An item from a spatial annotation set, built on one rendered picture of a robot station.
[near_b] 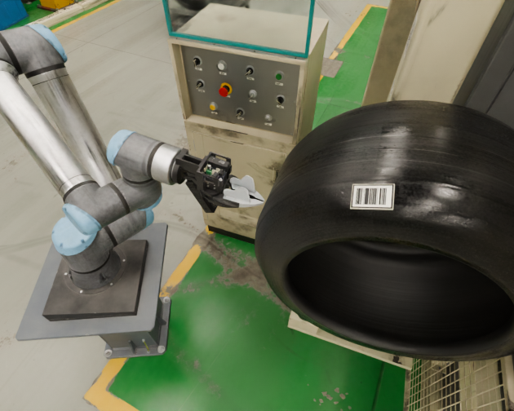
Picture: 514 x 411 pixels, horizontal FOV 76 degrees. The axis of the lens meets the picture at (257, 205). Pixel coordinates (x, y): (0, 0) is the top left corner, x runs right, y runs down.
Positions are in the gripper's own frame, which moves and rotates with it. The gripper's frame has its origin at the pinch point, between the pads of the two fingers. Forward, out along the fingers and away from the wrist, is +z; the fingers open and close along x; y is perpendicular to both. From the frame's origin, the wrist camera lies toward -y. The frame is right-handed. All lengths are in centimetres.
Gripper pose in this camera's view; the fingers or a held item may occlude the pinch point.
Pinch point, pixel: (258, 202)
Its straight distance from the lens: 76.0
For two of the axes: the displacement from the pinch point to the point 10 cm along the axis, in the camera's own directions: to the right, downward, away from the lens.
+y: 1.2, -6.1, -7.9
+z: 9.3, 3.4, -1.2
